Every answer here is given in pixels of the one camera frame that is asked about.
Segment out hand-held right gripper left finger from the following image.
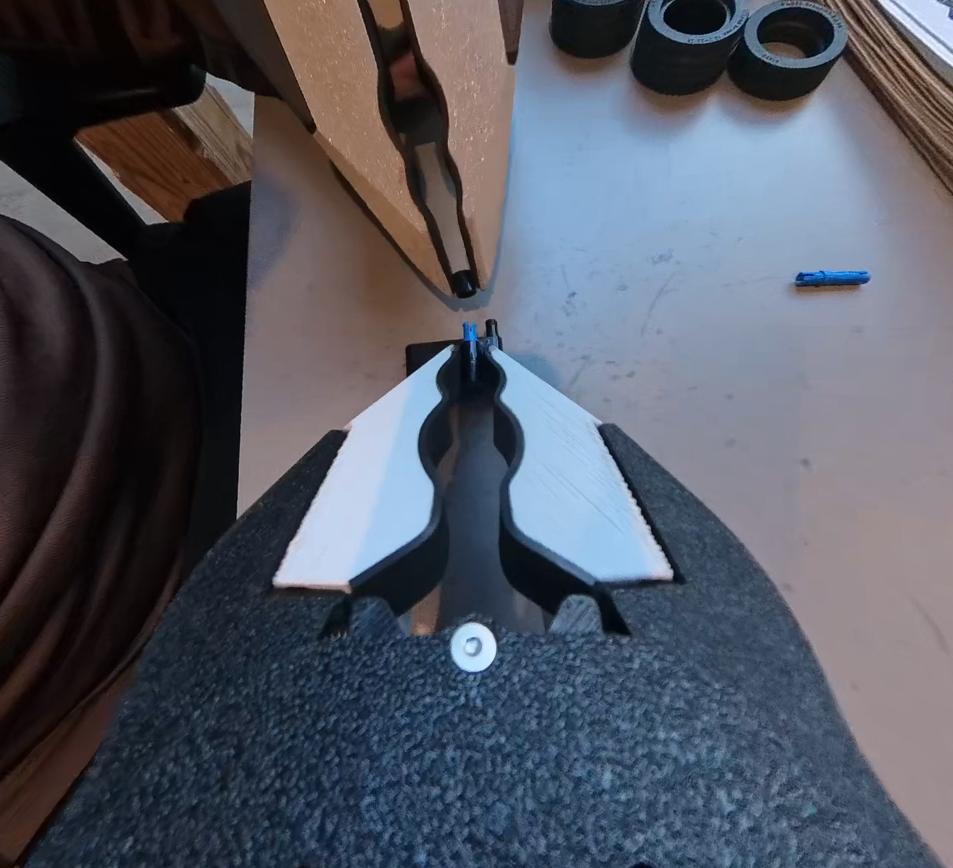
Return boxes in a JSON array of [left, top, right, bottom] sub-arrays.
[[273, 343, 461, 616]]

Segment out person's black trousers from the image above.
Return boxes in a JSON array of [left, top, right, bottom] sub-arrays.
[[134, 183, 254, 586]]

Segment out black brick assembly with blue pins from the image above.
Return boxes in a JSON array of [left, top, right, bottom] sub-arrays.
[[404, 318, 509, 383]]

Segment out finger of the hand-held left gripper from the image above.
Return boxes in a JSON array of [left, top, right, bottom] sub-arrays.
[[248, 0, 459, 297], [397, 0, 518, 295]]

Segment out black rubber toy tire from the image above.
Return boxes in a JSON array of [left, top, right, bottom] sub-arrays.
[[551, 0, 651, 59], [728, 0, 850, 102], [630, 0, 749, 96]]

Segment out open instruction booklet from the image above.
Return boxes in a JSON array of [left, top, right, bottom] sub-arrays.
[[763, 0, 953, 195]]

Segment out black office chair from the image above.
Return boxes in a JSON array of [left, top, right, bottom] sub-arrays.
[[0, 52, 205, 266]]

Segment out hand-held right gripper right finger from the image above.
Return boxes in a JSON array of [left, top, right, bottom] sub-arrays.
[[484, 345, 675, 616]]

